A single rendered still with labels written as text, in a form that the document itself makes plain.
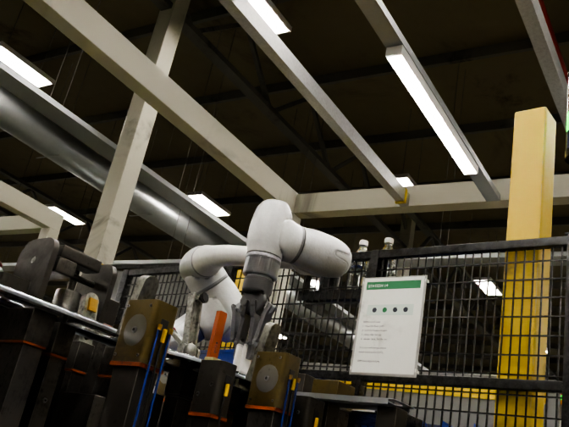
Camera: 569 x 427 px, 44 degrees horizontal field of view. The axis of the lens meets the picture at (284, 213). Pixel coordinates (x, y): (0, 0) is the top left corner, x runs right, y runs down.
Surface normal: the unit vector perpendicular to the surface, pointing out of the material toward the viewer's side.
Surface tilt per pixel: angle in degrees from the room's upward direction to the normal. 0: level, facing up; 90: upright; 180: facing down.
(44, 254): 90
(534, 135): 90
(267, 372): 90
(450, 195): 90
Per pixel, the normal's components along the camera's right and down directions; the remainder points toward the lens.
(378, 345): -0.60, -0.41
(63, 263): 0.78, -0.10
